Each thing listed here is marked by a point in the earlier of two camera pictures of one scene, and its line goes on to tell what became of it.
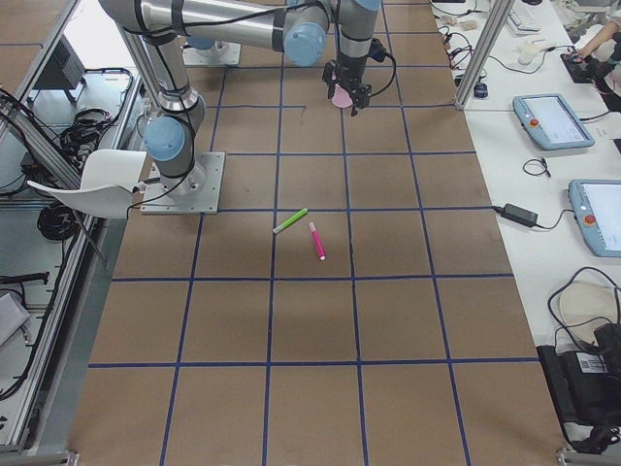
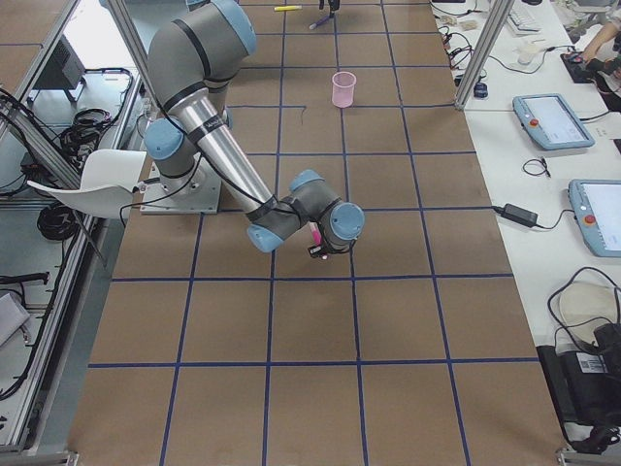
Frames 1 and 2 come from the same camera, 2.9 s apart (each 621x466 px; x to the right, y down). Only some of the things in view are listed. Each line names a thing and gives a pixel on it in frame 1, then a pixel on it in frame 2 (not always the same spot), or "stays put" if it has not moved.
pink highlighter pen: (318, 242) stays put
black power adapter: (518, 215) stays put
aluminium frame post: (496, 20) stays put
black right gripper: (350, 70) → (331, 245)
